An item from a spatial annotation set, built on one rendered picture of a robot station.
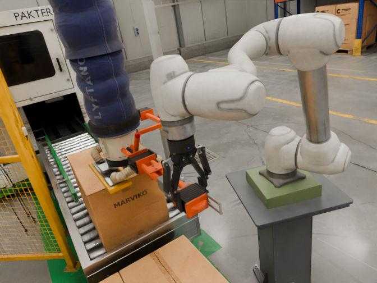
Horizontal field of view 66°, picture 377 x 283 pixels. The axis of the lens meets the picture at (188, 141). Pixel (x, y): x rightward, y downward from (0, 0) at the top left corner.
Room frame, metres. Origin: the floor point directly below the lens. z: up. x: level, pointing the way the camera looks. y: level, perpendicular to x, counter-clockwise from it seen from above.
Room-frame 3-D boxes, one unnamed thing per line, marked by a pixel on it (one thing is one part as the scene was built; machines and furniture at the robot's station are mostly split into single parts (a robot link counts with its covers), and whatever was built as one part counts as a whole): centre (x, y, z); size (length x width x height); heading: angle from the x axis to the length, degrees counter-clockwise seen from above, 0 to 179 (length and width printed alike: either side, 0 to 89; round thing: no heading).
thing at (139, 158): (1.03, 0.19, 1.19); 0.10 x 0.08 x 0.06; 119
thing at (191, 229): (1.28, 0.33, 0.47); 0.70 x 0.03 x 0.15; 118
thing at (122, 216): (1.59, 0.50, 0.75); 0.60 x 0.40 x 0.40; 27
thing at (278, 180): (1.34, -0.46, 0.85); 0.22 x 0.18 x 0.06; 14
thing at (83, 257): (2.16, 1.17, 0.50); 2.31 x 0.05 x 0.19; 28
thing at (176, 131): (0.73, 0.02, 1.42); 0.09 x 0.09 x 0.06
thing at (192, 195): (0.72, 0.03, 1.19); 0.08 x 0.07 x 0.05; 29
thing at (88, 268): (1.28, 0.33, 0.58); 0.70 x 0.03 x 0.06; 118
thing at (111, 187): (1.20, 0.39, 1.08); 0.34 x 0.10 x 0.05; 29
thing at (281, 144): (1.31, -0.47, 0.98); 0.18 x 0.16 x 0.22; 48
